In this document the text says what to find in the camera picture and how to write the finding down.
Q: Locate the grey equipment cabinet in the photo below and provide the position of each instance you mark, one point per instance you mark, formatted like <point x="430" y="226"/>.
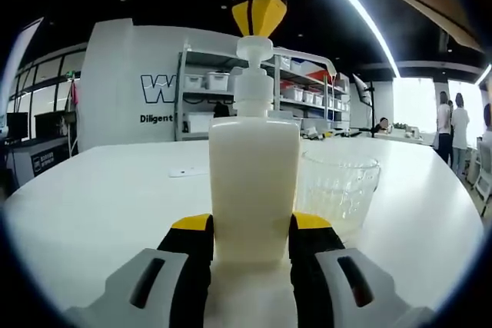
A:
<point x="46" y="159"/>

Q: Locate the black bag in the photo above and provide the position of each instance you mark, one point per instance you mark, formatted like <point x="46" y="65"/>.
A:
<point x="220" y="110"/>

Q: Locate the grey metal shelf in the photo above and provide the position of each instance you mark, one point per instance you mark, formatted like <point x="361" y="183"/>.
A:
<point x="178" y="93"/>

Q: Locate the ceiling light strip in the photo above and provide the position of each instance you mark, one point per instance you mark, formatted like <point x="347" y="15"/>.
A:
<point x="483" y="73"/>
<point x="365" y="13"/>

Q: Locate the white yellow device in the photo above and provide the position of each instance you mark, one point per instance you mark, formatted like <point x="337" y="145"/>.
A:
<point x="315" y="135"/>

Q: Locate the group of white storage boxes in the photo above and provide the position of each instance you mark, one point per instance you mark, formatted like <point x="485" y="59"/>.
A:
<point x="217" y="80"/>

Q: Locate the clear glass cup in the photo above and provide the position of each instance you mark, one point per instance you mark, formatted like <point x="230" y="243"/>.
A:
<point x="342" y="189"/>

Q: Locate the pink hanging item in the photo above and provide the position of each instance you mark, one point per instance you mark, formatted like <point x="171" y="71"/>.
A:
<point x="74" y="93"/>

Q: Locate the black tripod stand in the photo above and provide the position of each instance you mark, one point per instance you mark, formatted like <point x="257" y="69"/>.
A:
<point x="371" y="113"/>

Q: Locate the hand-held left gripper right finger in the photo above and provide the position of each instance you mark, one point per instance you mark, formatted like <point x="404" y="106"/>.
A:
<point x="315" y="259"/>

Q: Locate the white pump bottle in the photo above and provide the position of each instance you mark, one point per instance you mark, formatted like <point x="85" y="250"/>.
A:
<point x="253" y="174"/>

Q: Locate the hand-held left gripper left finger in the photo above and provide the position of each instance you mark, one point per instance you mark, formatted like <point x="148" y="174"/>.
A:
<point x="184" y="259"/>

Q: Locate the white office chair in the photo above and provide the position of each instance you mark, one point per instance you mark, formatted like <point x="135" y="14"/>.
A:
<point x="482" y="174"/>

